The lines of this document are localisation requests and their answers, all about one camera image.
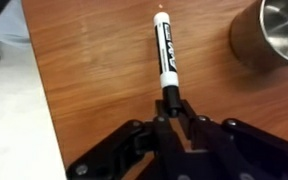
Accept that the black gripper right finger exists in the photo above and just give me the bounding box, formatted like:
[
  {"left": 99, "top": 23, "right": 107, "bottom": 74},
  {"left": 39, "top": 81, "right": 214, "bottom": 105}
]
[{"left": 177, "top": 98, "right": 288, "bottom": 180}]

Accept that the silver metal cup with handles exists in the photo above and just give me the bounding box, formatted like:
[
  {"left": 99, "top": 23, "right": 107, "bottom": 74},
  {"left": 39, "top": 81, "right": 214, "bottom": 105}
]
[{"left": 229, "top": 0, "right": 288, "bottom": 70}]

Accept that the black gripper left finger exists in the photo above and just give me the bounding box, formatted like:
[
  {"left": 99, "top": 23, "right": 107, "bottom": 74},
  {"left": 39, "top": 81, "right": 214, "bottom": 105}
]
[{"left": 65, "top": 99, "right": 185, "bottom": 180}]

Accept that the black and white marker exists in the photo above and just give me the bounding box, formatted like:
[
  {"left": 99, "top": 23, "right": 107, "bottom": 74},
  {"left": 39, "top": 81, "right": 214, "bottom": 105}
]
[{"left": 152, "top": 11, "right": 182, "bottom": 118}]

